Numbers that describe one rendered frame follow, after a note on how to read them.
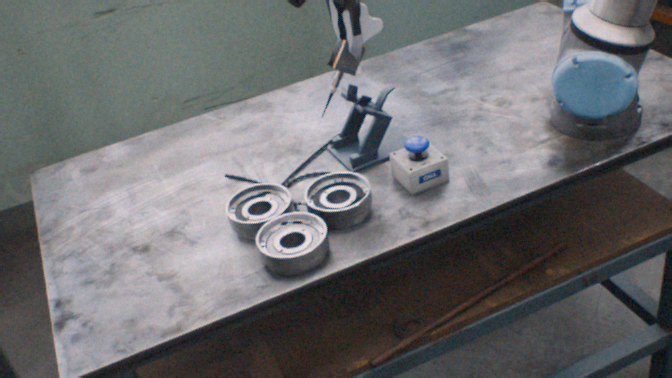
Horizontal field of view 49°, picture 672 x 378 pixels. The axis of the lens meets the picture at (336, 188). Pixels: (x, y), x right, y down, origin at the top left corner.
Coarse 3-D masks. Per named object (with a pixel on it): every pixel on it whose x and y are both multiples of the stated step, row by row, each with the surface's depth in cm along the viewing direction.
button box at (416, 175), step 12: (396, 156) 120; (408, 156) 119; (420, 156) 118; (432, 156) 118; (444, 156) 118; (396, 168) 120; (408, 168) 116; (420, 168) 116; (432, 168) 117; (444, 168) 118; (408, 180) 117; (420, 180) 117; (432, 180) 118; (444, 180) 119; (420, 192) 118
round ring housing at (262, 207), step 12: (240, 192) 119; (252, 192) 120; (276, 192) 119; (288, 192) 117; (228, 204) 117; (252, 204) 118; (264, 204) 118; (276, 204) 117; (288, 204) 114; (228, 216) 114; (252, 216) 115; (264, 216) 114; (276, 216) 112; (240, 228) 113; (252, 228) 112
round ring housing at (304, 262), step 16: (272, 224) 111; (288, 224) 112; (320, 224) 110; (256, 240) 108; (288, 240) 111; (304, 240) 110; (320, 240) 106; (272, 256) 104; (288, 256) 104; (304, 256) 104; (320, 256) 106; (288, 272) 106; (304, 272) 106
